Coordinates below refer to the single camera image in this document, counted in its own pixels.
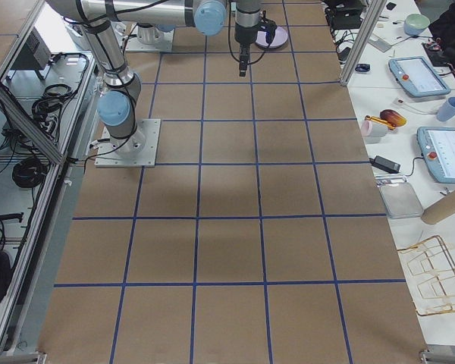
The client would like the aluminium frame post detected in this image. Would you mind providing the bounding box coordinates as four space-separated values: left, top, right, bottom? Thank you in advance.
340 0 386 86

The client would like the lower blue teach pendant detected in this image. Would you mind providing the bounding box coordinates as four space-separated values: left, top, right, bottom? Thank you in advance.
416 127 455 184

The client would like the mint green bowl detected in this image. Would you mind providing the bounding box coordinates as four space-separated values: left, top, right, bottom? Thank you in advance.
403 14 431 36

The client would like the pink and white mug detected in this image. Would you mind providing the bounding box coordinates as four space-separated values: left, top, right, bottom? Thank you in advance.
360 115 396 137

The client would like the grey control box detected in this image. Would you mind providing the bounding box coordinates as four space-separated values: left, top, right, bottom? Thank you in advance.
11 27 52 80

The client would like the black coiled cable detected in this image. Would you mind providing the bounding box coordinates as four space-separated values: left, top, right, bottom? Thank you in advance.
11 155 46 190

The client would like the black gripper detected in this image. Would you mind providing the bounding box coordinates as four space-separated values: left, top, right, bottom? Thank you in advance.
234 27 258 77

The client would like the black cable bundle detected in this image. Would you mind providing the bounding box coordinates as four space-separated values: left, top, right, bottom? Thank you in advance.
31 83 74 132

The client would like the black power adapter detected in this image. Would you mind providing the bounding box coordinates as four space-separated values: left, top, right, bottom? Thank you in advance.
369 155 400 174

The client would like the cardboard tube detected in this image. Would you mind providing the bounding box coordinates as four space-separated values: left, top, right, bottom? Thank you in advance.
421 190 455 224

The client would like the lavender plate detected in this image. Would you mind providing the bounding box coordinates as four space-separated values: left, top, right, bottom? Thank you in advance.
256 27 288 49

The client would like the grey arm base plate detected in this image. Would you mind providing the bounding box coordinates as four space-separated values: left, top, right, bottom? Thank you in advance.
95 119 161 168

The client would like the gold wire rack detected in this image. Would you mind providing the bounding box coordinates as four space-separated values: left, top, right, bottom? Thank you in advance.
397 235 455 317

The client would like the silver metal tray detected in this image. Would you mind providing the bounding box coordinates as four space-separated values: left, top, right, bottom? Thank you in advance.
375 174 423 219

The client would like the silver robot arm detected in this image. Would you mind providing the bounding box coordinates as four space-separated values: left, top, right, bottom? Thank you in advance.
127 27 227 83
48 1 231 152

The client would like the blue teach pendant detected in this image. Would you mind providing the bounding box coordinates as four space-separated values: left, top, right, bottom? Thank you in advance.
388 56 451 98
416 127 455 184

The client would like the upper blue teach pendant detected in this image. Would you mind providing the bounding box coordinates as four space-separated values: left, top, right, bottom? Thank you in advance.
388 56 451 98

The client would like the small blue black device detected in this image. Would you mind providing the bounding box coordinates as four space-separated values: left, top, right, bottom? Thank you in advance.
355 63 371 74

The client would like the light blue plastic cup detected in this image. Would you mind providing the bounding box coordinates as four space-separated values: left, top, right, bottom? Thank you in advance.
436 96 455 122

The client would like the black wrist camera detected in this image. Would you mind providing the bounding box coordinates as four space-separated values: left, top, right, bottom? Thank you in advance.
259 11 278 48

